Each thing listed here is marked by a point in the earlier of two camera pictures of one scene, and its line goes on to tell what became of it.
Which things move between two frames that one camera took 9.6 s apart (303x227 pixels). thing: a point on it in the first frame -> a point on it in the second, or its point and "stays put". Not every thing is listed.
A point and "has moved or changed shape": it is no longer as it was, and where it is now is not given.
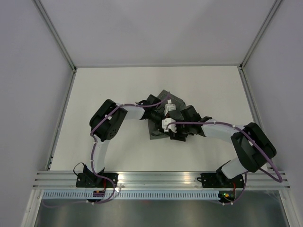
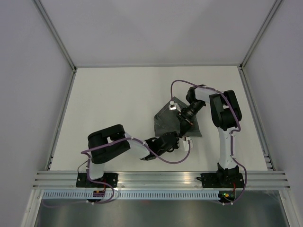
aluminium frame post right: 274,7 stays put
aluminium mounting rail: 161,180 stays put
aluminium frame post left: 48,20 stays put
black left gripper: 163,117 -> 176,146
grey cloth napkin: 155,132 has moved or changed shape
